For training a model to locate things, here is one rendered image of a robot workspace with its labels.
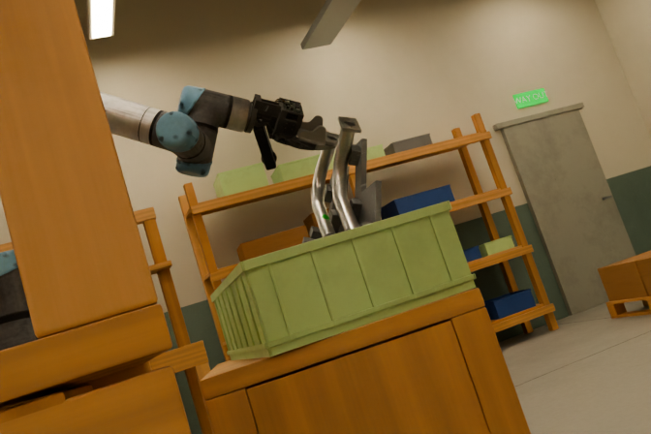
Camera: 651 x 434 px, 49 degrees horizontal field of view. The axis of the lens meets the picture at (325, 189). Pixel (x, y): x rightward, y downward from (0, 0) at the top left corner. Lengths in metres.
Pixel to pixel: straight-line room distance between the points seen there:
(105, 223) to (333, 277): 0.77
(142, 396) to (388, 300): 0.81
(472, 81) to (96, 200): 7.67
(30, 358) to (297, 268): 0.78
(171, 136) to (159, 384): 0.92
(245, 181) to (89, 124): 5.74
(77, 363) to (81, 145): 0.17
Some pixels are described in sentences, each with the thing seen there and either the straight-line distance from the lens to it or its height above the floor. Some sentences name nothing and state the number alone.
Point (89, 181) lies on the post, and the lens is 0.58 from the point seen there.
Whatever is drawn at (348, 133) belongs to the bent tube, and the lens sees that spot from 1.48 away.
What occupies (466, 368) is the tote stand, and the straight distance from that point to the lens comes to 1.33.
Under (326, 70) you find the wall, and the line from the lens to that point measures 7.52.
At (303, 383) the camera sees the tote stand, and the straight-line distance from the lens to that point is 1.28.
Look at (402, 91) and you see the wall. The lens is 7.74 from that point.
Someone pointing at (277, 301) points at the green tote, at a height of 0.88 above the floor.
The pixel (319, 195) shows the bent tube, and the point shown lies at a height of 1.09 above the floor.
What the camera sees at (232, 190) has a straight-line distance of 6.28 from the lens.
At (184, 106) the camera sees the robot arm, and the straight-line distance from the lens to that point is 1.59.
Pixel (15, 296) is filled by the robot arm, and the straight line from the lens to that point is 1.51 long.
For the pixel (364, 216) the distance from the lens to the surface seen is 1.44.
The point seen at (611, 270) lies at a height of 0.40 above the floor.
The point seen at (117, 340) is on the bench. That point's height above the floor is 0.86.
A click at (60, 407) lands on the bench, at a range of 0.57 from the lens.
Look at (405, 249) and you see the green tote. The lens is 1.34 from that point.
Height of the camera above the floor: 0.84
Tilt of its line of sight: 9 degrees up
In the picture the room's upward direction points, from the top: 18 degrees counter-clockwise
